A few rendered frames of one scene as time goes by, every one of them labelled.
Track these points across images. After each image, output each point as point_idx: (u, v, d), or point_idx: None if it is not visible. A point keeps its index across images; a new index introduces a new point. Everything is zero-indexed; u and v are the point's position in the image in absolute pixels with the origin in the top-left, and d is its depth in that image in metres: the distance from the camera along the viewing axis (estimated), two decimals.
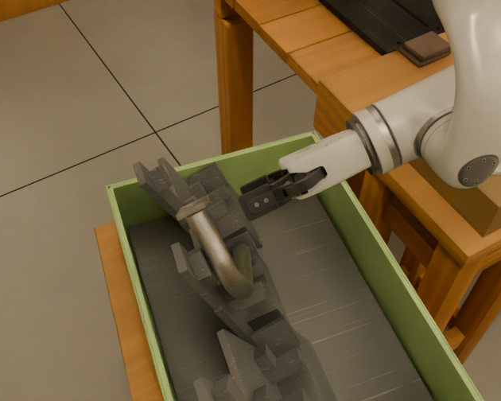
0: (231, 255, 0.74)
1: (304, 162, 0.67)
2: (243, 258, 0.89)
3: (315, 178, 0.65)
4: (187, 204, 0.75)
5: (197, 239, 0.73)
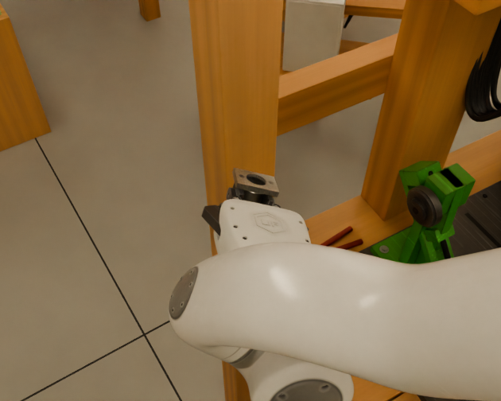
0: None
1: (223, 214, 0.63)
2: None
3: (210, 219, 0.65)
4: (271, 179, 0.73)
5: None
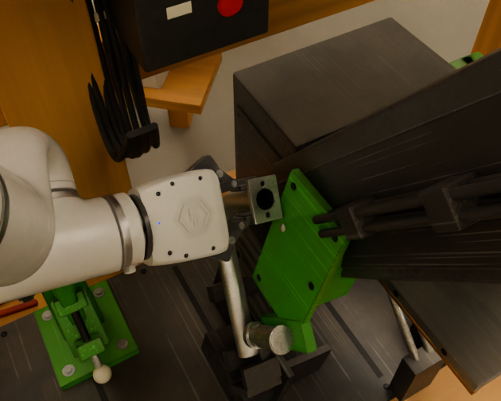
0: (226, 200, 0.77)
1: (192, 171, 0.66)
2: (234, 301, 0.83)
3: (195, 163, 0.68)
4: (275, 215, 0.71)
5: None
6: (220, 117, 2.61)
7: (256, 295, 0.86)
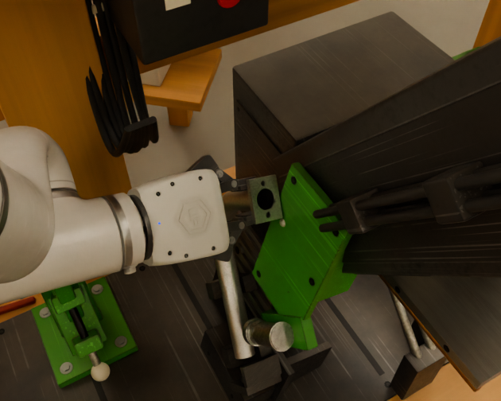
0: (225, 200, 0.77)
1: (193, 171, 0.66)
2: (232, 302, 0.82)
3: (195, 164, 0.68)
4: (275, 215, 0.71)
5: None
6: (220, 115, 2.60)
7: (256, 292, 0.85)
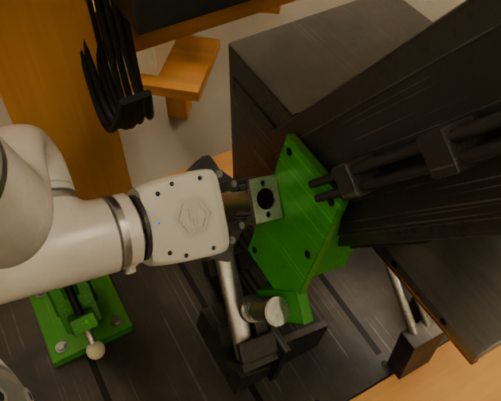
0: (225, 201, 0.77)
1: (192, 171, 0.66)
2: (233, 304, 0.82)
3: (195, 164, 0.69)
4: (275, 214, 0.71)
5: None
6: (219, 107, 2.60)
7: (252, 270, 0.85)
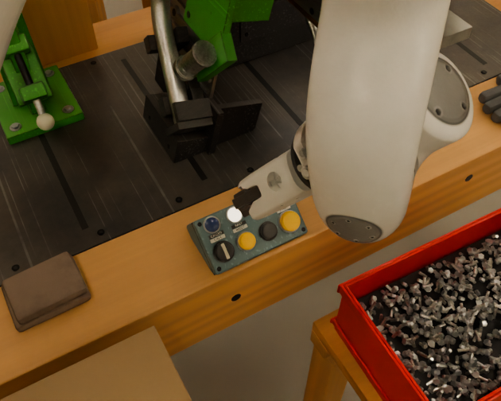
0: None
1: None
2: (170, 71, 0.89)
3: None
4: None
5: None
6: None
7: (190, 45, 0.91)
